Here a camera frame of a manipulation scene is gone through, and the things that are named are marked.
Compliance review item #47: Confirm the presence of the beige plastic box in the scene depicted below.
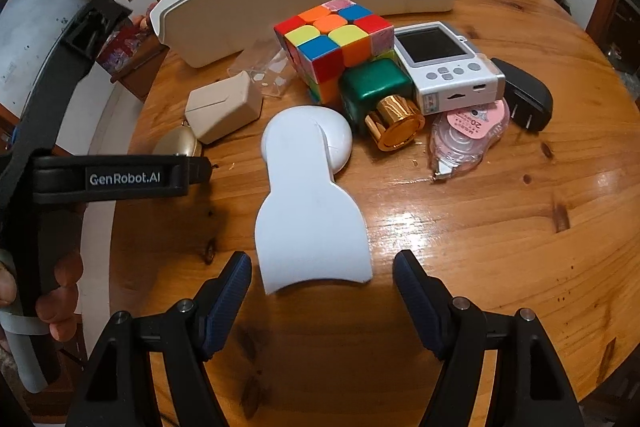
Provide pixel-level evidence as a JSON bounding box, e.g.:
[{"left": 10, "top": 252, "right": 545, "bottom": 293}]
[{"left": 185, "top": 71, "right": 264, "bottom": 144}]

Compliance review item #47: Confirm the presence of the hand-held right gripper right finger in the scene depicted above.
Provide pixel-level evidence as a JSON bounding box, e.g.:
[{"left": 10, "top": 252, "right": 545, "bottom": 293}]
[{"left": 392, "top": 250, "right": 586, "bottom": 427}]

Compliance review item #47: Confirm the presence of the multicoloured puzzle cube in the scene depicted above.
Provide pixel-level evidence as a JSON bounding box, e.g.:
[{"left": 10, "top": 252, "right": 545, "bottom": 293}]
[{"left": 273, "top": 0, "right": 396, "bottom": 105}]

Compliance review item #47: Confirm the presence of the person's left hand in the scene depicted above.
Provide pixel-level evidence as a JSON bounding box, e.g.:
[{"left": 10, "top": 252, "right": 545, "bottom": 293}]
[{"left": 35, "top": 251, "right": 84, "bottom": 343}]

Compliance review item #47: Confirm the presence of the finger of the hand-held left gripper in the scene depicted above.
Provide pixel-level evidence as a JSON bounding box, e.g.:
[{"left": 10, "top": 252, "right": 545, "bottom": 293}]
[{"left": 0, "top": 0, "right": 133, "bottom": 168}]

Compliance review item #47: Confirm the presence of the white plastic gadget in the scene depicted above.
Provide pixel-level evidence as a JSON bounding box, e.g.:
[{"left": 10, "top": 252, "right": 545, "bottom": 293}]
[{"left": 254, "top": 105, "right": 373, "bottom": 295}]

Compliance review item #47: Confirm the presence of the white handheld digital camera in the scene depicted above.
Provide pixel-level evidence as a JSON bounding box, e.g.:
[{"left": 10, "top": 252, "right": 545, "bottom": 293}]
[{"left": 394, "top": 22, "right": 506, "bottom": 116}]

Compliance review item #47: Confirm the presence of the black power adapter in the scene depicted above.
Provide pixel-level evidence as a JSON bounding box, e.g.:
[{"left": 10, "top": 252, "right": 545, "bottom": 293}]
[{"left": 490, "top": 58, "right": 554, "bottom": 132}]

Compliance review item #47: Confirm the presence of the round wooden disc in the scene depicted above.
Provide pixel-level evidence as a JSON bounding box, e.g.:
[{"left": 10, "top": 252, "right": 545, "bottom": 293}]
[{"left": 152, "top": 121, "right": 203, "bottom": 156}]

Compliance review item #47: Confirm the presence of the red printed cloth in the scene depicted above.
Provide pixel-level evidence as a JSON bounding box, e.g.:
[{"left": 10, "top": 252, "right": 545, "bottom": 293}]
[{"left": 97, "top": 27, "right": 157, "bottom": 72}]

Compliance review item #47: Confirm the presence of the pink correction tape packet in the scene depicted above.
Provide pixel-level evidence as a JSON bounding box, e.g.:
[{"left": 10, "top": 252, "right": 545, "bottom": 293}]
[{"left": 427, "top": 98, "right": 511, "bottom": 182}]

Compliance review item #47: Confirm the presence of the clear plastic packet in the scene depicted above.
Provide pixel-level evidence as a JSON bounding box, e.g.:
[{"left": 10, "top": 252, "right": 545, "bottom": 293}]
[{"left": 227, "top": 39, "right": 296, "bottom": 100}]

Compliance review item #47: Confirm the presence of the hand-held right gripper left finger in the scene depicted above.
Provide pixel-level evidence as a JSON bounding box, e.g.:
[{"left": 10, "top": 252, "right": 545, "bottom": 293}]
[{"left": 65, "top": 251, "right": 253, "bottom": 427}]

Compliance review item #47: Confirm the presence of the brown stuffed toy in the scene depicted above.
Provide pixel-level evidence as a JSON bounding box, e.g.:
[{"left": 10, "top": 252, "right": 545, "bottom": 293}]
[{"left": 132, "top": 0, "right": 169, "bottom": 32}]

